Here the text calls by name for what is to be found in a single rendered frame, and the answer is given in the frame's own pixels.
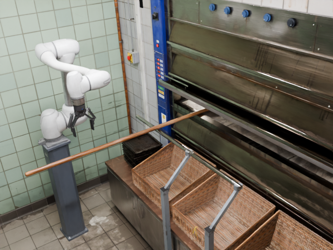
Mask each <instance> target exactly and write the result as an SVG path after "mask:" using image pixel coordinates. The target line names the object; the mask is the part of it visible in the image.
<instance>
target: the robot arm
mask: <svg viewBox="0 0 333 250"><path fill-rule="evenodd" d="M79 51H80V47H79V44H78V42H77V41H76V40H73V39H60V40H55V41H53V42H48V43H44V44H43V43H41V44H37V45H36V46H35V54H36V57H37V58H38V59H39V60H40V61H41V62H42V63H44V64H46V65H48V66H49V67H51V68H53V69H56V70H59V71H60V73H61V79H62V87H63V94H64V101H65V103H64V104H63V106H62V111H61V112H58V111H57V110H55V109H46V110H44V111H43V112H42V113H41V116H40V126H41V131H42V134H43V138H41V139H40V141H39V142H38V144H39V145H44V144H45V145H46V146H47V148H51V147H53V146H55V145H58V144H61V143H63V142H67V141H68V139H67V138H65V137H64V136H63V134H62V132H63V131H64V130H65V129H68V128H70V129H71V132H72V133H73V136H74V137H76V132H75V128H74V127H75V126H78V125H80V124H82V123H84V122H85V121H86V120H87V118H90V124H91V129H92V130H94V120H95V119H96V117H95V115H94V114H93V113H92V112H91V110H90V108H89V107H87V108H85V95H84V93H86V92H88V91H91V90H97V89H100V88H103V87H105V86H107V85H108V84H109V83H110V81H111V76H110V74H109V73H108V72H107V71H99V70H95V69H88V68H85V67H81V66H77V65H73V62H74V60H75V56H76V55H78V53H79ZM88 112H89V113H90V114H91V116H92V117H90V116H89V115H88Z"/></svg>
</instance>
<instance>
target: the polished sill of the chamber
mask: <svg viewBox="0 0 333 250"><path fill-rule="evenodd" d="M174 107H175V108H177V109H179V110H181V111H183V112H184V113H186V114H190V113H193V112H195V111H197V110H195V109H193V108H191V107H189V106H188V105H186V104H184V103H182V102H180V101H178V102H175V103H174ZM193 118H195V119H197V120H198V121H200V122H202V123H204V124H205V125H207V126H209V127H211V128H212V129H214V130H216V131H218V132H219V133H221V134H223V135H225V136H227V137H228V138H230V139H232V140H234V141H235V142H237V143H239V144H241V145H242V146H244V147H246V148H248V149H249V150H251V151H253V152H255V153H257V154H258V155H260V156H262V157H264V158H265V159H267V160H269V161H271V162H272V163H274V164H276V165H278V166H279V167H281V168H283V169H285V170H287V171H288V172H290V173H292V174H294V175H295V176H297V177H299V178H301V179H302V180H304V181H306V182H308V183H309V184H311V185H313V186H315V187H316V188H318V189H320V190H322V191H323V192H325V193H327V194H329V195H331V196H332V197H333V183H331V182H329V181H327V180H325V179H324V178H322V177H320V176H318V175H316V174H314V173H312V172H311V171H309V170H307V169H305V168H303V167H301V166H299V165H298V164H296V163H294V162H292V161H290V160H288V159H286V158H284V157H283V156H281V155H279V154H277V153H275V152H273V151H271V150H270V149H268V148H266V147H264V146H262V145H260V144H258V143H257V142H255V141H253V140H251V139H249V138H247V137H245V136H243V135H242V134H240V133H238V132H236V131H234V130H232V129H230V128H229V127H227V126H225V125H223V124H221V123H219V122H217V121H216V120H214V119H212V118H210V117H208V116H206V115H204V114H202V113H201V114H198V115H195V116H193Z"/></svg>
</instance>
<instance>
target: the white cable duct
mask: <svg viewBox="0 0 333 250"><path fill-rule="evenodd" d="M134 4H135V15H136V26H137V37H138V48H139V59H140V69H141V80H142V91H143V102H144V113H145V120H147V121H149V116H148V105H147V93H146V81H145V70H144V58H143V47H142V35H141V23H140V12H139V0H134ZM148 128H149V126H147V125H146V129H148Z"/></svg>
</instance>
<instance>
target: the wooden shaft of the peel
mask: <svg viewBox="0 0 333 250"><path fill-rule="evenodd" d="M206 111H209V110H208V109H206V108H204V109H201V110H198V111H195V112H193V113H190V114H187V115H184V116H181V117H179V118H176V119H174V120H171V121H168V122H165V123H162V124H160V125H156V126H154V127H151V128H148V129H145V130H142V131H140V132H137V133H134V134H131V135H128V136H126V137H123V138H120V139H117V140H114V141H112V142H109V143H106V144H103V145H100V146H98V147H95V148H92V149H89V150H86V151H84V152H81V153H78V154H75V155H72V156H70V157H67V158H64V159H61V160H58V161H56V162H53V163H50V164H47V165H44V166H42V167H39V168H36V169H33V170H30V171H28V172H26V173H25V176H26V177H28V176H31V175H33V174H36V173H39V172H42V171H44V170H47V169H50V168H53V167H55V166H58V165H61V164H64V163H66V162H69V161H72V160H75V159H77V158H80V157H83V156H86V155H88V154H91V153H94V152H97V151H99V150H102V149H105V148H108V147H110V146H113V145H116V144H119V143H121V142H124V141H127V140H130V139H132V138H135V137H138V136H141V135H143V134H146V133H149V132H152V131H154V130H157V129H160V128H163V127H165V126H168V125H171V124H173V123H176V122H179V121H182V120H184V119H187V118H190V117H193V116H195V115H198V114H201V113H204V112H206Z"/></svg>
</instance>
